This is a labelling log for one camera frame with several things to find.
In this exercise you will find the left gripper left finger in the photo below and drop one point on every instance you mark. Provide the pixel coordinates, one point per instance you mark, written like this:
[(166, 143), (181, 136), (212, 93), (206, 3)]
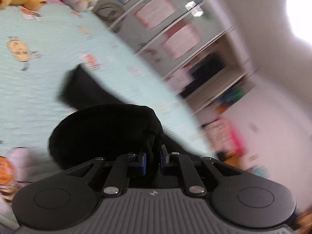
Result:
[(137, 163)]

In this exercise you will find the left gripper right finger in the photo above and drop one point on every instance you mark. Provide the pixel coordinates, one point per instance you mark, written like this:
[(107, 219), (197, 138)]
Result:
[(167, 159)]

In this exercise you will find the wardrobe with glass doors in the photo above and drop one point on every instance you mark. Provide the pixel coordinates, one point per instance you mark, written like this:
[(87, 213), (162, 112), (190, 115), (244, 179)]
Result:
[(194, 45)]

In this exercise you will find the light green quilted bedspread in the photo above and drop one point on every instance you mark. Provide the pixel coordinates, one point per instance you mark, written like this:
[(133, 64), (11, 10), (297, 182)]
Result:
[(40, 59)]

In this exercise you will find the black trousers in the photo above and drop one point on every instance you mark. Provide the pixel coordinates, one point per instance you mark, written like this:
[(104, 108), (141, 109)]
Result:
[(104, 126)]

